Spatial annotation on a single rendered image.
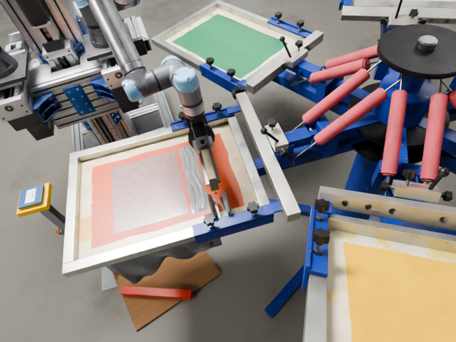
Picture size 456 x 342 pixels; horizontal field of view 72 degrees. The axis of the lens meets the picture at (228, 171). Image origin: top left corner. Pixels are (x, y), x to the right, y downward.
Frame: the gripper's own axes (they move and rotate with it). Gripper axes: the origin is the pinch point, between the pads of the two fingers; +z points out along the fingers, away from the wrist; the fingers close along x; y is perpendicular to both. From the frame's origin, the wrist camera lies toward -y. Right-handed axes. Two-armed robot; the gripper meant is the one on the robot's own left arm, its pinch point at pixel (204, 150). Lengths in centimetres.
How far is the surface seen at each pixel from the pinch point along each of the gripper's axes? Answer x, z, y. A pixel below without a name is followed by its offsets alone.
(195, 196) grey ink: 8.7, 13.0, -10.9
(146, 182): 27.5, 13.6, 2.8
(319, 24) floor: -169, 110, 237
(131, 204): 34.6, 13.5, -6.1
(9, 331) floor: 147, 109, -8
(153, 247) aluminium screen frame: 27.0, 9.9, -29.3
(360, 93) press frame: -75, 7, 15
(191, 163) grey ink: 7.2, 13.2, 6.7
